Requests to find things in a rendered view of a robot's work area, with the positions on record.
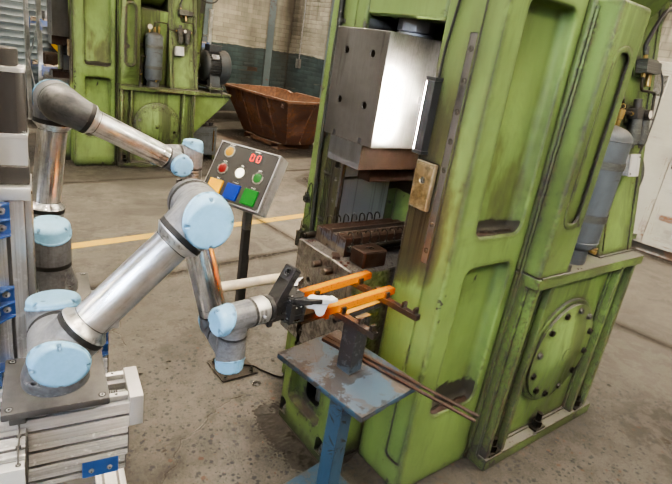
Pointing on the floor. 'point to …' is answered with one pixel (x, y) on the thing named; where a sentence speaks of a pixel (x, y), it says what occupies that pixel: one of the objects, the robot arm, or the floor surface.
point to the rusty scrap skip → (275, 115)
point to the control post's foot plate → (234, 374)
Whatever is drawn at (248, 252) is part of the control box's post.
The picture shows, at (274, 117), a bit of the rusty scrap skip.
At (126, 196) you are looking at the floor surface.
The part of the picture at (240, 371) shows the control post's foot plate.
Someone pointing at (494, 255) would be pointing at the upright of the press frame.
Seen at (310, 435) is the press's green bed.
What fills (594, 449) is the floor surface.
